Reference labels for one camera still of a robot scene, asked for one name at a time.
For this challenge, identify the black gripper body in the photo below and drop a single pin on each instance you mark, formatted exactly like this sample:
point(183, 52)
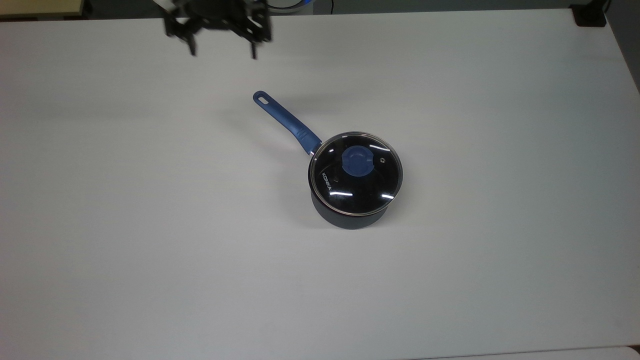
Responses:
point(220, 17)

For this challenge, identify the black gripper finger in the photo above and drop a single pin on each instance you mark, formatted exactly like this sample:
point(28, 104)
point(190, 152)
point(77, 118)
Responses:
point(192, 46)
point(254, 50)

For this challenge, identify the glass lid with blue knob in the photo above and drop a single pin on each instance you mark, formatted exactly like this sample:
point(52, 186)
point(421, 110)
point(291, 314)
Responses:
point(356, 172)

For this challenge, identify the white blue round device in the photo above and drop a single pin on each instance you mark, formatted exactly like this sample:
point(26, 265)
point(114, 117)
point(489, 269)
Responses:
point(292, 4)

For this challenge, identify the light wooden board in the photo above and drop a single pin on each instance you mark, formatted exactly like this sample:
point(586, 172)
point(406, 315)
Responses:
point(40, 7)

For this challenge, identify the black camera stand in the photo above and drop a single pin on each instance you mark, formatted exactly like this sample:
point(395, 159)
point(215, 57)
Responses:
point(590, 15)

